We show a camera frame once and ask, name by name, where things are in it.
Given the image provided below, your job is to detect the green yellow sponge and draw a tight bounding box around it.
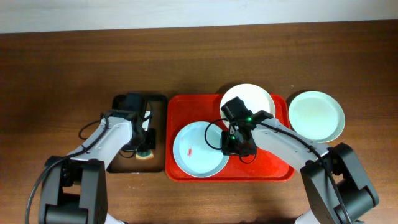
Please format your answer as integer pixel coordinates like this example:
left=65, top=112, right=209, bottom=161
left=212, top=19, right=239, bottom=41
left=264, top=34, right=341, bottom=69
left=136, top=150, right=154, bottom=160

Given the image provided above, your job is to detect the light blue plate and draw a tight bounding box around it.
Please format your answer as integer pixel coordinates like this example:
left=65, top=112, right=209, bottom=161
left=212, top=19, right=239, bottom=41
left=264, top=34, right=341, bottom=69
left=172, top=121, right=229, bottom=178

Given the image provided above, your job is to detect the mint green plate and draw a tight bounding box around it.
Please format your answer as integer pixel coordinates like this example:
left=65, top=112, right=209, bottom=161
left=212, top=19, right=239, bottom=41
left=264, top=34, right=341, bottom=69
left=289, top=91, right=346, bottom=143

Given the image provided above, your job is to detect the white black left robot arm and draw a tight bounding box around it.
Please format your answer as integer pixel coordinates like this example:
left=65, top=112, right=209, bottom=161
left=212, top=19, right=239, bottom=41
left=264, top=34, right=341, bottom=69
left=32, top=93, right=155, bottom=224

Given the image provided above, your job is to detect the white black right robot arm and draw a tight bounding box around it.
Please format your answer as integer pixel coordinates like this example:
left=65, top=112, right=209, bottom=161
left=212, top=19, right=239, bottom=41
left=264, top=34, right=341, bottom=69
left=221, top=97, right=379, bottom=223

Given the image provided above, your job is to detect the black plastic tray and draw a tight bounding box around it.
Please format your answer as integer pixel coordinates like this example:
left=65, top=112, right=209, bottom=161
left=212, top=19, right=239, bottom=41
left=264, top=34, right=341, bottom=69
left=107, top=93, right=168, bottom=173

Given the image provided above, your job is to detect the red plastic tray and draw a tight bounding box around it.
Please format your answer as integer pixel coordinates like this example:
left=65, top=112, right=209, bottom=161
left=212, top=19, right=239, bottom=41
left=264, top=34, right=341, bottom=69
left=165, top=94, right=294, bottom=182

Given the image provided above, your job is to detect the cream white plate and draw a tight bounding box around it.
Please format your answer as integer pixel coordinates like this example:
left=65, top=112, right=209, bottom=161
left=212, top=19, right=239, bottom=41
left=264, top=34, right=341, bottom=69
left=220, top=83, right=276, bottom=118

